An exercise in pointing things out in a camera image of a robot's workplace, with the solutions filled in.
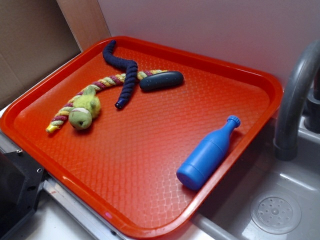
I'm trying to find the dark green plastic pickle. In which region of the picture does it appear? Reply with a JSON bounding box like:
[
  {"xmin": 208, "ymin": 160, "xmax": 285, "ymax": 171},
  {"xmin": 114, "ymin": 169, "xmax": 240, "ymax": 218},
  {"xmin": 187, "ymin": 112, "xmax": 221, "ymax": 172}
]
[{"xmin": 139, "ymin": 71, "xmax": 184, "ymax": 92}]

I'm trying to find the red plastic tray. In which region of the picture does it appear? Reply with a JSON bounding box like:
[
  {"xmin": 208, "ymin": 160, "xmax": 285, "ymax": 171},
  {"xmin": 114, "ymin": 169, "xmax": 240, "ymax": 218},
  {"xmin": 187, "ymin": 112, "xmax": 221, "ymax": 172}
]
[{"xmin": 0, "ymin": 36, "xmax": 283, "ymax": 239}]

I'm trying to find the blue plastic bottle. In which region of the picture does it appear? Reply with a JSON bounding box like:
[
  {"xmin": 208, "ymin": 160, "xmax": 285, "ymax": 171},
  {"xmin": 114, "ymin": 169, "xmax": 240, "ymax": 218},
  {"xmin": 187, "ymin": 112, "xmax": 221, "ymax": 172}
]
[{"xmin": 176, "ymin": 115, "xmax": 241, "ymax": 191}]

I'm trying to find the light wooden board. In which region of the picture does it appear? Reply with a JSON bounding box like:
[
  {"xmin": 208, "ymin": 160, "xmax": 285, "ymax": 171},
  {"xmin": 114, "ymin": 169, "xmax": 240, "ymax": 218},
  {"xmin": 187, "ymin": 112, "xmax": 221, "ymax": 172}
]
[{"xmin": 57, "ymin": 0, "xmax": 111, "ymax": 52}]

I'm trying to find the grey plastic sink basin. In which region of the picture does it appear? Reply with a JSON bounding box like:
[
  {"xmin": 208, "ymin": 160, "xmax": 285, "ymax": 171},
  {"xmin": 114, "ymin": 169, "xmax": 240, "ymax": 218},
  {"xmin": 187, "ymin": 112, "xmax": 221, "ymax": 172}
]
[{"xmin": 192, "ymin": 121, "xmax": 320, "ymax": 240}]

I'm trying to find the grey toy faucet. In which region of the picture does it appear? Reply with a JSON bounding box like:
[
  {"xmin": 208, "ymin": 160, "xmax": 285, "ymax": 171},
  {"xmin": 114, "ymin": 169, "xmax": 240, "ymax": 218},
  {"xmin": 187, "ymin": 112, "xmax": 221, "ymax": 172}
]
[{"xmin": 273, "ymin": 39, "xmax": 320, "ymax": 161}]

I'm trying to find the brown cardboard panel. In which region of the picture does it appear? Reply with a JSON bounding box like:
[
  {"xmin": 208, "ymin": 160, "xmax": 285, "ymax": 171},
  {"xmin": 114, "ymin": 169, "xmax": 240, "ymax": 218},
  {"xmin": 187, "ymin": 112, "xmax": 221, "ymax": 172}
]
[{"xmin": 0, "ymin": 0, "xmax": 80, "ymax": 109}]

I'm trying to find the navy blue fabric rope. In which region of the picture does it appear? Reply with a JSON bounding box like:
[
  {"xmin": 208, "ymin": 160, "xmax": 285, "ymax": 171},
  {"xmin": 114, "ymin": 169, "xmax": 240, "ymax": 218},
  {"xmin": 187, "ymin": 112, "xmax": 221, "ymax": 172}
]
[{"xmin": 102, "ymin": 39, "xmax": 139, "ymax": 110}]

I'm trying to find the green plush rope toy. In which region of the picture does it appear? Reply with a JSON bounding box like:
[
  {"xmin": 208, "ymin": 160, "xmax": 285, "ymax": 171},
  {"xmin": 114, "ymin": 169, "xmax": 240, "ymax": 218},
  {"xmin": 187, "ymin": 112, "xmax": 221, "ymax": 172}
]
[{"xmin": 45, "ymin": 69, "xmax": 163, "ymax": 134}]

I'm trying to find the aluminium frame rail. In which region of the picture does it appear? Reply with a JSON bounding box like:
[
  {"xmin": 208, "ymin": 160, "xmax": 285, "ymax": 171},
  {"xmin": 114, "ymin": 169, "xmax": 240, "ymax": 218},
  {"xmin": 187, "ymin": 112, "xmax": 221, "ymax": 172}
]
[{"xmin": 0, "ymin": 107, "xmax": 126, "ymax": 240}]

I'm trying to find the black metal bracket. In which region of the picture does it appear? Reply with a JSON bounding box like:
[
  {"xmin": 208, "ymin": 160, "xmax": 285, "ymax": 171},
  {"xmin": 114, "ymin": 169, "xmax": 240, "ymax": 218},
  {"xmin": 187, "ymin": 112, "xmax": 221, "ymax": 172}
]
[{"xmin": 0, "ymin": 149, "xmax": 46, "ymax": 240}]

